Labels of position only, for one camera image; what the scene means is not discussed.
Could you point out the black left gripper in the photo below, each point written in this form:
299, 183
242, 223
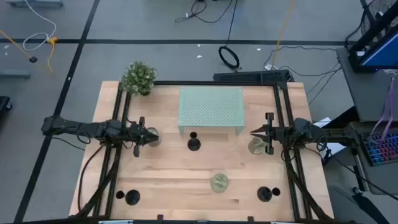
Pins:
136, 133

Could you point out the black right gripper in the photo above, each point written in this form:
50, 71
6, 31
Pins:
280, 135

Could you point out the metal scented candle tin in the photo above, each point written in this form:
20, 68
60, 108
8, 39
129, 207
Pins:
255, 147
219, 183
155, 143

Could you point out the black candle stick holder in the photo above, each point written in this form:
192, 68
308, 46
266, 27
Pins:
265, 193
193, 143
132, 197

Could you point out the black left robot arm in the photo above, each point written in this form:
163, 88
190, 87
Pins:
81, 128

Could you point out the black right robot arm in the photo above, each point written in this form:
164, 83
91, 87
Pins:
311, 131

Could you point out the mint green perforated shelf riser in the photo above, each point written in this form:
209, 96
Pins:
211, 107

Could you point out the black power strip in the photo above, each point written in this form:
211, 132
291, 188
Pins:
248, 76

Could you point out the small potted green plant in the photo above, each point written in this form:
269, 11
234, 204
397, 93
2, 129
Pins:
138, 77

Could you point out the white power adapter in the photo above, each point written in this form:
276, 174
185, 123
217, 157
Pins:
269, 67

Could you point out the black table edge clip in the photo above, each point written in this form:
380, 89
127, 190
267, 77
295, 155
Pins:
160, 217
250, 218

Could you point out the grey side desk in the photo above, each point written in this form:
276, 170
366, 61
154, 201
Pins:
363, 93

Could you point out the rainbow backlit keyboard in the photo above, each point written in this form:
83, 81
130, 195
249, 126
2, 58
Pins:
381, 148

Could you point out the computer monitor blue screen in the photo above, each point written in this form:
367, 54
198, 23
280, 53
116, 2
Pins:
381, 53

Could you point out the grey flat base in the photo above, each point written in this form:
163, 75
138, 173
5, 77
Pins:
14, 74
34, 3

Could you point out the black floor fan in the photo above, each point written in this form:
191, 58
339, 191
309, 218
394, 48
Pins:
377, 9

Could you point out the black aluminium table frame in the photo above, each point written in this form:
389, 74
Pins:
217, 83

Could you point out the silver metal bracket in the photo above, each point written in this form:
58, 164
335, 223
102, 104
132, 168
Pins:
281, 222
116, 222

